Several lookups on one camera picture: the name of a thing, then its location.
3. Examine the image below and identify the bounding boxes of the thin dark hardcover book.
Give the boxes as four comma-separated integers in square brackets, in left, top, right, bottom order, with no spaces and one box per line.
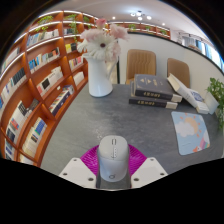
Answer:
[128,83,179,110]

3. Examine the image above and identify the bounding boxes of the tan upholstered chair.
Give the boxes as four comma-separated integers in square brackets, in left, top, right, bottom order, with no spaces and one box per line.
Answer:
[125,49,157,85]
[166,57,191,88]

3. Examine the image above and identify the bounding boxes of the ceiling lights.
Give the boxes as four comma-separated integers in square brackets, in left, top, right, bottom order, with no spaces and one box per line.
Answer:
[111,10,153,22]

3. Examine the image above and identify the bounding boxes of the orange wooden bookshelf unit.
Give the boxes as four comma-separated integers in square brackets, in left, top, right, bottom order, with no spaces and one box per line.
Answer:
[0,9,172,168]

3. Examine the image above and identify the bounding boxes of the pastel printed mouse pad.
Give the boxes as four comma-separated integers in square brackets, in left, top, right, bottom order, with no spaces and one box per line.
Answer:
[170,111,211,157]

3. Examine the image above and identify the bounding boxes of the white ceramic vase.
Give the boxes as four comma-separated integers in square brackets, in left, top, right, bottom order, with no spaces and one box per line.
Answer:
[83,53,114,98]

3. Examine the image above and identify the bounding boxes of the window with curtains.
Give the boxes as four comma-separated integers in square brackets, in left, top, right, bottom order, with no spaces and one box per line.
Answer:
[181,30,224,73]

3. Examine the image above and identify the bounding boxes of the pink and white flowers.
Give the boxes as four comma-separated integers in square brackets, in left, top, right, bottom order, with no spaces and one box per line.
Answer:
[76,18,130,63]

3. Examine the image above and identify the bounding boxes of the white partition with black trim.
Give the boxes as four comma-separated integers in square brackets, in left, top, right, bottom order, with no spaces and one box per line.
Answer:
[116,31,224,158]

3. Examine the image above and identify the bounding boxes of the green plant in white pot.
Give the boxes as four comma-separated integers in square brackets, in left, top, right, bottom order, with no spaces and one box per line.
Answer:
[203,77,224,133]

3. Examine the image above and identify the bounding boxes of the blue and white book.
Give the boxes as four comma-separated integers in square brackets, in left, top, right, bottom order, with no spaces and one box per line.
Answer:
[188,89,211,115]

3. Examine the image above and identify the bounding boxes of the thick dark hardcover book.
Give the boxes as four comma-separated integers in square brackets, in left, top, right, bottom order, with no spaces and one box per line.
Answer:
[132,73,184,103]

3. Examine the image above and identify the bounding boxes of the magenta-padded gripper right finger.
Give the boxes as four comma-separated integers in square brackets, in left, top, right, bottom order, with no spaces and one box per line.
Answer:
[127,144,169,189]

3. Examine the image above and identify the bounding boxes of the white computer mouse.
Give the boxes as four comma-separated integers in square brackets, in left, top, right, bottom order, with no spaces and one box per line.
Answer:
[96,134,130,183]

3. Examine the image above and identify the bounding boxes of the thick white book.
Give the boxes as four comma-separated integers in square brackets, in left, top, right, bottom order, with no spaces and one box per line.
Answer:
[166,73,204,113]

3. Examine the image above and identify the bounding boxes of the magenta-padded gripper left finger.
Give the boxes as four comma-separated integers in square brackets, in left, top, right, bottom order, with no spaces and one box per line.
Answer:
[58,145,100,190]

